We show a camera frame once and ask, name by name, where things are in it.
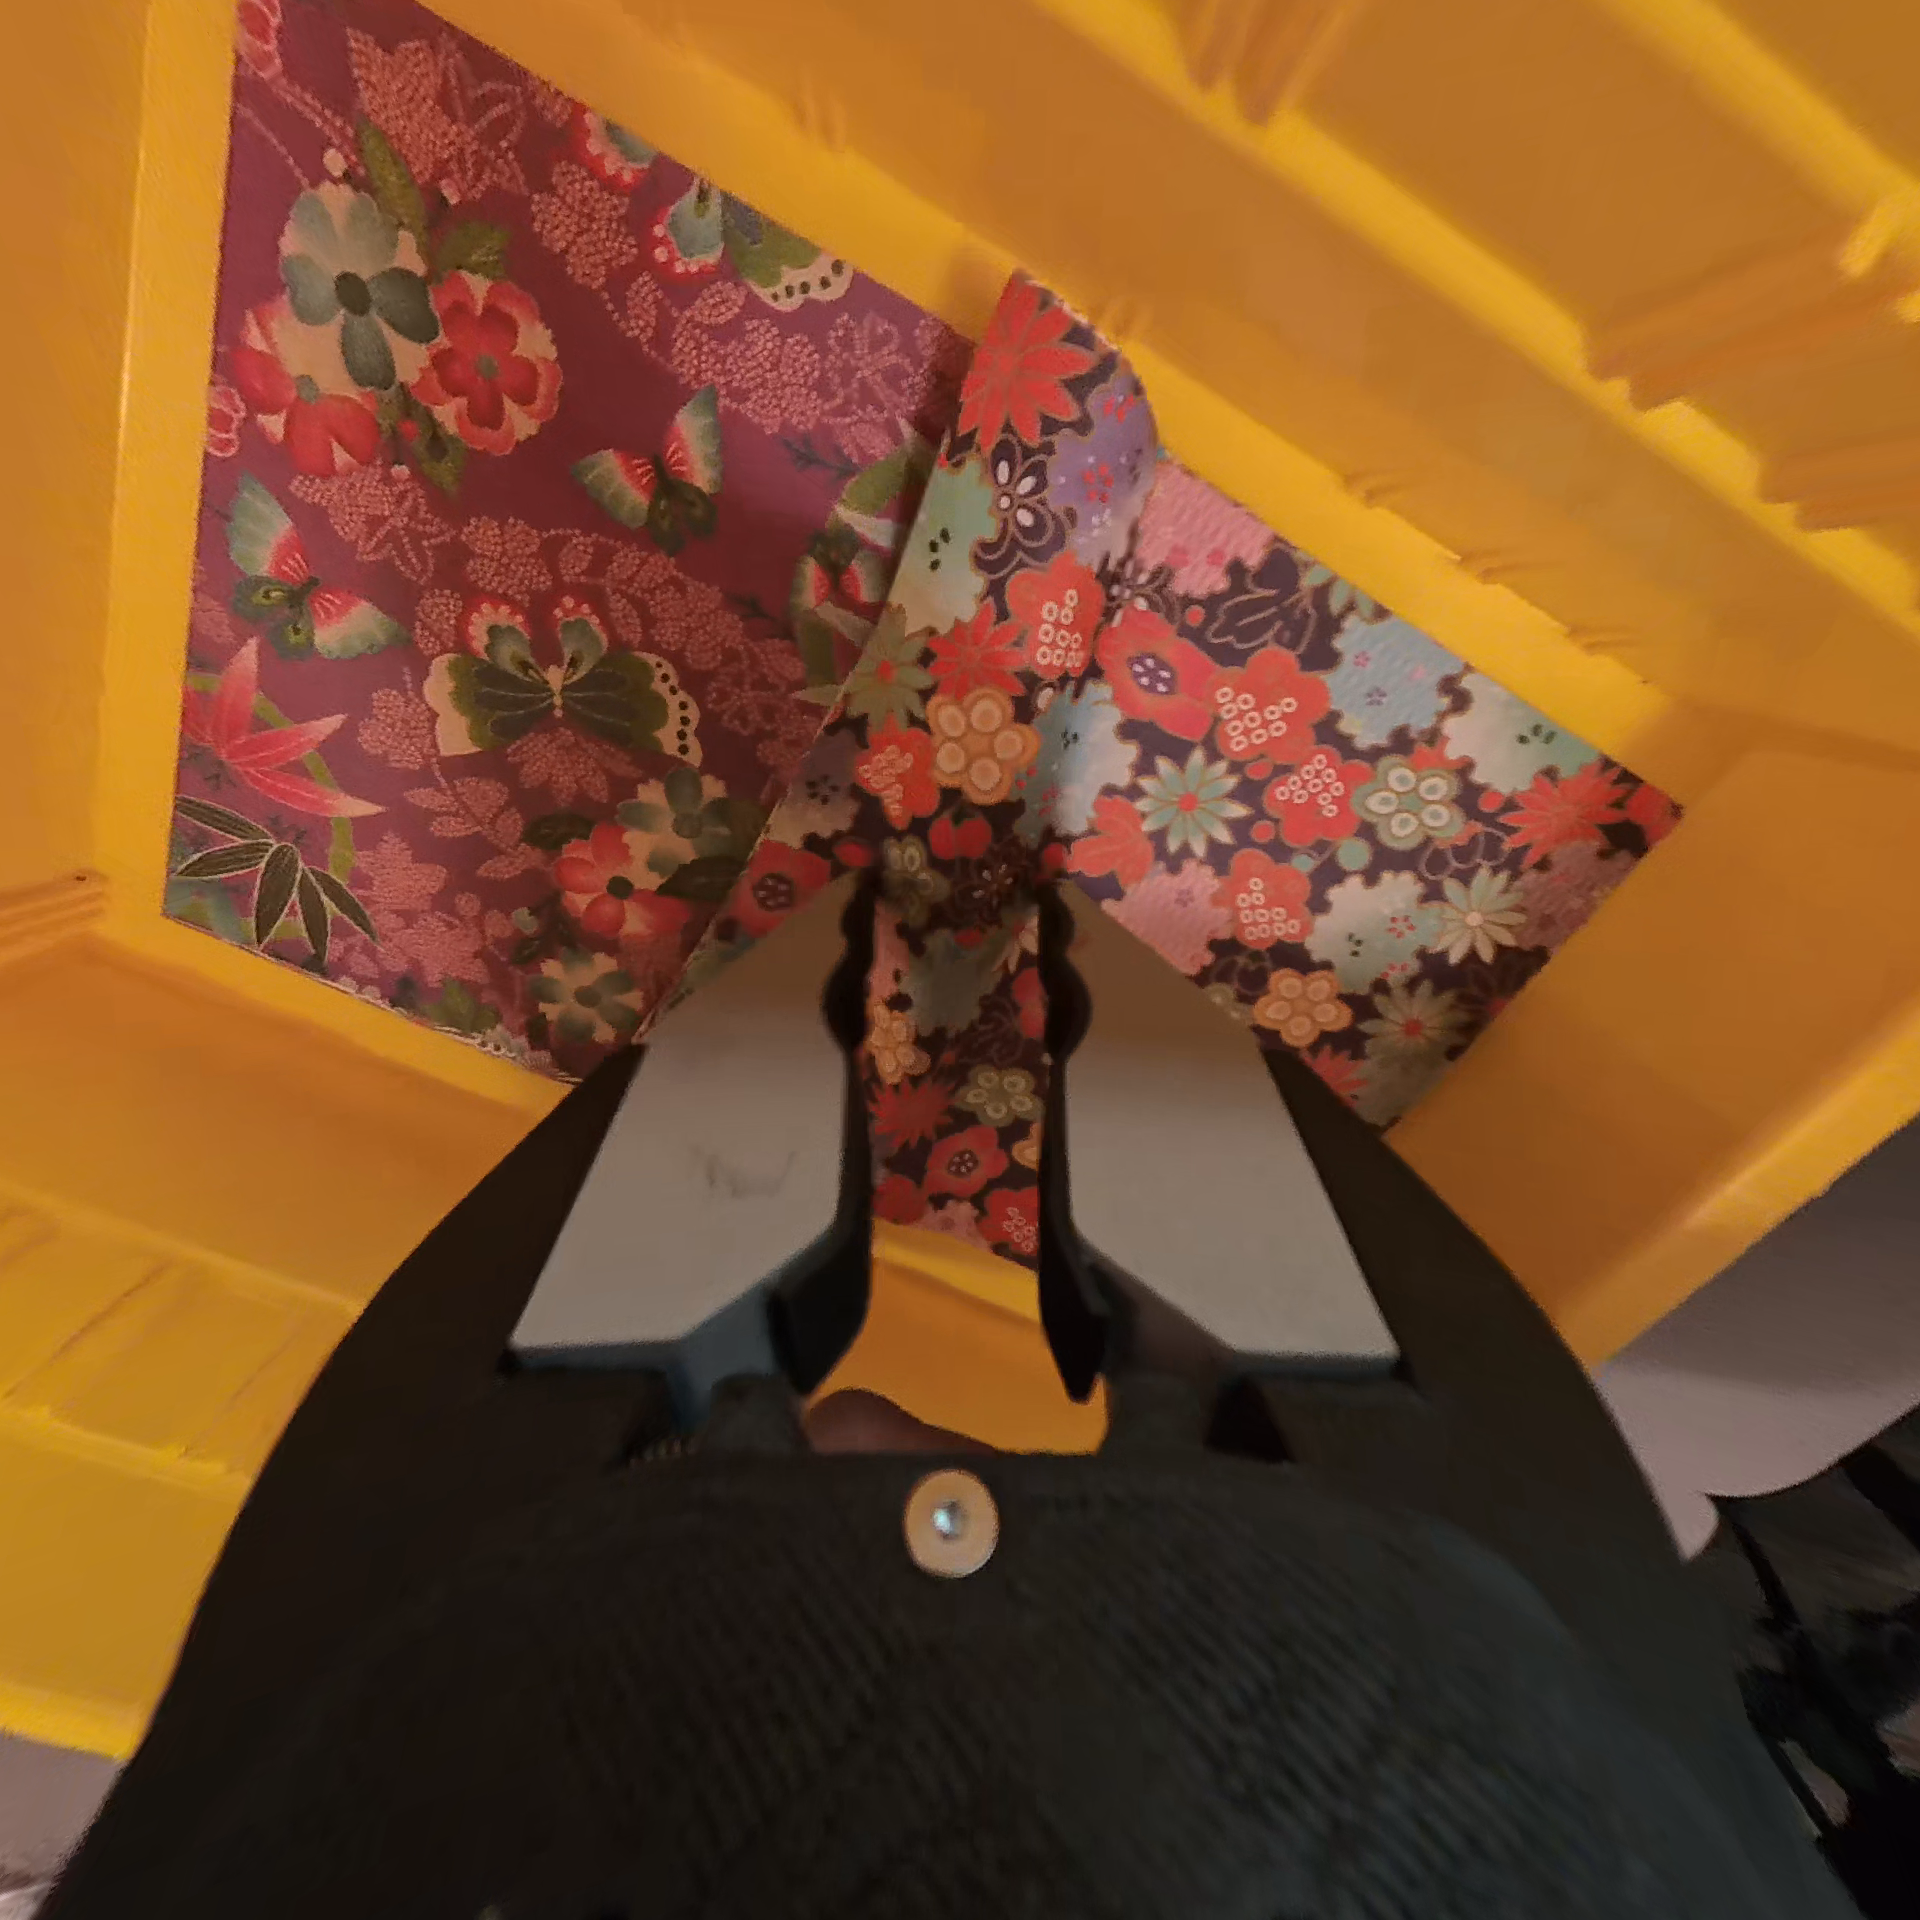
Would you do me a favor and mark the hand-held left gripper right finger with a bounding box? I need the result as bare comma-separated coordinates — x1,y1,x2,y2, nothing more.
1033,880,1405,1406

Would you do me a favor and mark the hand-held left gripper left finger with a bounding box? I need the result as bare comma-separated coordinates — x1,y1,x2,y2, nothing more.
508,872,878,1432

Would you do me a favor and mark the multicolour floral origami paper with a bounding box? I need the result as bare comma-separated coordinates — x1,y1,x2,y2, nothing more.
639,269,1686,1267

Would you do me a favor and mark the yellow plastic bin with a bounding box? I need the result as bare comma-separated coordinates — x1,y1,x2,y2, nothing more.
0,0,1920,1757

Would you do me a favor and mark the purple butterfly origami paper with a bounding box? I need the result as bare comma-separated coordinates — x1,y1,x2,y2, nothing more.
164,0,978,1082

